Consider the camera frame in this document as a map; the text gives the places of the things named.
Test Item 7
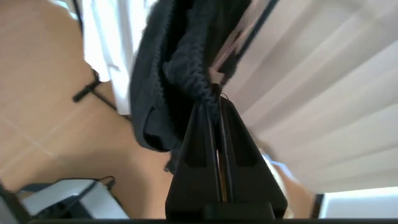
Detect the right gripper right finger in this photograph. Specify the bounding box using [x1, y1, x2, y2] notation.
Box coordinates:
[219, 96, 289, 218]

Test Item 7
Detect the white printed T-shirt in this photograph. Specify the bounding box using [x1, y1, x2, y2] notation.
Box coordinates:
[80, 0, 157, 116]

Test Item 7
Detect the black garment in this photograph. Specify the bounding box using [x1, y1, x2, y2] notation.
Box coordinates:
[129, 0, 252, 174]

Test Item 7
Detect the black clothes rack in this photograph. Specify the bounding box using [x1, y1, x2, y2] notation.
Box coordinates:
[70, 0, 280, 123]

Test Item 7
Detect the pink clothes hanger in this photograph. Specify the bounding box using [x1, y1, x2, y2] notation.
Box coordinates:
[207, 0, 268, 85]

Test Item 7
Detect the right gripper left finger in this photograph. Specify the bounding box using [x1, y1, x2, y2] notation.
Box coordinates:
[164, 101, 223, 218]

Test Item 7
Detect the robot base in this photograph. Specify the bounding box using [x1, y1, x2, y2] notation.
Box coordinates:
[0, 177, 130, 219]

